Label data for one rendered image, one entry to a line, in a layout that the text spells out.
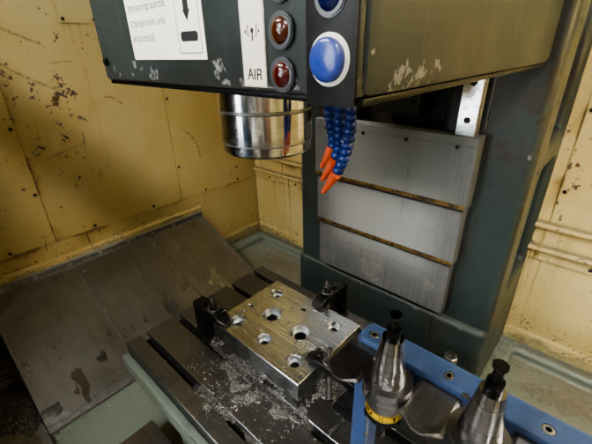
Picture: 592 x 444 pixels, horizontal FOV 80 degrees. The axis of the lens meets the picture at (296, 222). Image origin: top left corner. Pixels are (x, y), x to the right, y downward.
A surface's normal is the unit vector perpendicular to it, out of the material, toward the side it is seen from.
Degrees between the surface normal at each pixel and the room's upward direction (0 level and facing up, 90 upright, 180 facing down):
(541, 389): 0
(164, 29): 90
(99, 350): 24
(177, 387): 0
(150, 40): 90
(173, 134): 90
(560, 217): 90
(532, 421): 0
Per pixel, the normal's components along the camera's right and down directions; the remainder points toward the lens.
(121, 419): -0.02, -0.90
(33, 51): 0.74, 0.28
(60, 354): 0.29, -0.70
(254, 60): -0.67, 0.34
